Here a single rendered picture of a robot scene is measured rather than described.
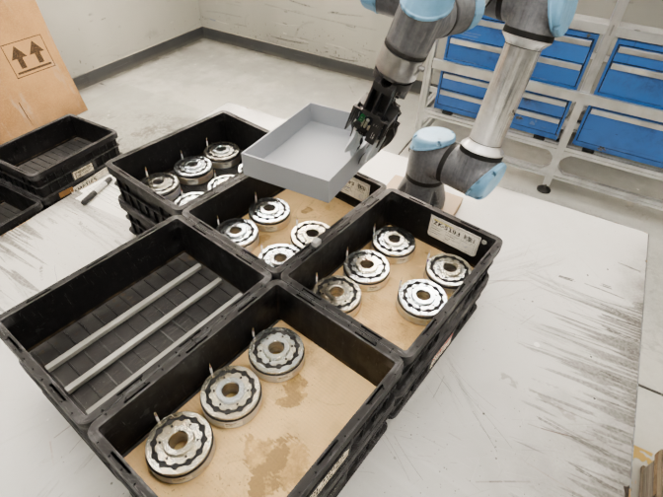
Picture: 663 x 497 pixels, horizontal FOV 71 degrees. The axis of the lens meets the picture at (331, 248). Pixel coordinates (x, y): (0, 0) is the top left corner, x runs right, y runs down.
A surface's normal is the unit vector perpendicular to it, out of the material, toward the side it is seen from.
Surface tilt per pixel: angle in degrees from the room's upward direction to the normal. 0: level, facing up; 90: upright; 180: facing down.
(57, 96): 73
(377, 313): 0
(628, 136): 90
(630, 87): 90
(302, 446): 0
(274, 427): 0
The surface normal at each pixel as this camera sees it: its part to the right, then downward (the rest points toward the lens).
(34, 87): 0.84, 0.16
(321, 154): 0.01, -0.74
